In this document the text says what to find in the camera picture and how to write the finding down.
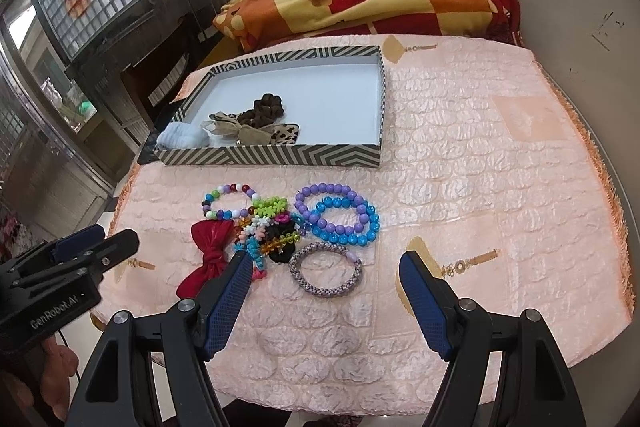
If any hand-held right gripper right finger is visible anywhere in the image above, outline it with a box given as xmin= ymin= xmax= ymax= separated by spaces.
xmin=397 ymin=249 xmax=588 ymax=427

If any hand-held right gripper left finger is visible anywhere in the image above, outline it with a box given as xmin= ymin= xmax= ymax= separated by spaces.
xmin=75 ymin=249 xmax=253 ymax=427

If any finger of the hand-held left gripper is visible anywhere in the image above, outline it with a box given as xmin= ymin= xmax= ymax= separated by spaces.
xmin=47 ymin=227 xmax=107 ymax=262
xmin=65 ymin=228 xmax=141 ymax=284

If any red bow hair tie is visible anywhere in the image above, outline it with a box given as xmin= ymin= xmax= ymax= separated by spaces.
xmin=176 ymin=219 xmax=236 ymax=298

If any turquoise white pink bead bracelet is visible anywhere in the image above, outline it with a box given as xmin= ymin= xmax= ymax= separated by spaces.
xmin=232 ymin=214 xmax=273 ymax=283

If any woven purple grey bracelet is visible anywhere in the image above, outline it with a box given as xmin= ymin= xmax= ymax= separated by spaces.
xmin=289 ymin=243 xmax=362 ymax=297

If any black scrunchie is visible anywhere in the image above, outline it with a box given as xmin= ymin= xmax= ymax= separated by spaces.
xmin=262 ymin=212 xmax=308 ymax=265

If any translucent orange bead bracelet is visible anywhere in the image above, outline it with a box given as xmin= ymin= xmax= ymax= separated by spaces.
xmin=231 ymin=214 xmax=303 ymax=255

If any blue bead bracelet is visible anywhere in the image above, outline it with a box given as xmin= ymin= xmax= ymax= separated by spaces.
xmin=309 ymin=196 xmax=380 ymax=246

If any green bead bracelet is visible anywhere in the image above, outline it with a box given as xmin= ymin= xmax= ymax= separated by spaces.
xmin=252 ymin=196 xmax=290 ymax=220

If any multicolour bead bracelet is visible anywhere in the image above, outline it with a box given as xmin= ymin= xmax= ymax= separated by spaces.
xmin=201 ymin=182 xmax=261 ymax=222

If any purple bead bracelet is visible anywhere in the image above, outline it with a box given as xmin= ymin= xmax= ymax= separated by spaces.
xmin=295 ymin=183 xmax=368 ymax=244

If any striped cardboard box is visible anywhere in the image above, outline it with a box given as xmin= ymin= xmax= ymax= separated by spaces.
xmin=152 ymin=46 xmax=387 ymax=168

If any person's left hand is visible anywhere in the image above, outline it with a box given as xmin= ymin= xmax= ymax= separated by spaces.
xmin=30 ymin=337 xmax=81 ymax=408

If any white fluffy scrunchie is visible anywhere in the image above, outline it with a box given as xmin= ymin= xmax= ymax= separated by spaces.
xmin=156 ymin=123 xmax=211 ymax=150

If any pink quilted tablecloth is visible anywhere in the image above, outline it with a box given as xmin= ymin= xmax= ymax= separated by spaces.
xmin=90 ymin=34 xmax=631 ymax=408

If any beige bow hair clip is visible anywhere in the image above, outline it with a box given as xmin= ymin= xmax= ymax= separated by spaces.
xmin=201 ymin=111 xmax=273 ymax=148

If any leopard print hair clip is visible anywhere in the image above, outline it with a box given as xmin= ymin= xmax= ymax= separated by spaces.
xmin=260 ymin=123 xmax=301 ymax=146

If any brown scrunchie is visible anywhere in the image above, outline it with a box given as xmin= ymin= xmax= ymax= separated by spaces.
xmin=237 ymin=93 xmax=286 ymax=128

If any orange red patterned blanket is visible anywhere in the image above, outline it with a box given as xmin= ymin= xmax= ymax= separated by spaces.
xmin=212 ymin=0 xmax=526 ymax=52

